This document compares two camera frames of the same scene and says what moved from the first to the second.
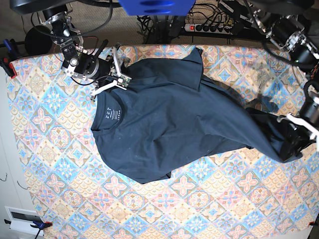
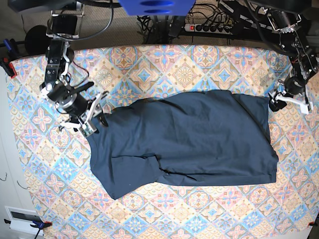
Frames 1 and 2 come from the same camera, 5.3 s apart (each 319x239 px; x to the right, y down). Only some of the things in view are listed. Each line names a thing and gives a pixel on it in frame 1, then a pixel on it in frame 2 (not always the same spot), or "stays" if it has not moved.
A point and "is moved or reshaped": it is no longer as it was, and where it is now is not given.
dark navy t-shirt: [155, 114] is moved or reshaped
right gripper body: [308, 119] -> [293, 93]
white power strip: [219, 29] stays
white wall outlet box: [22, 219] stays
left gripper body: [106, 70] -> [81, 122]
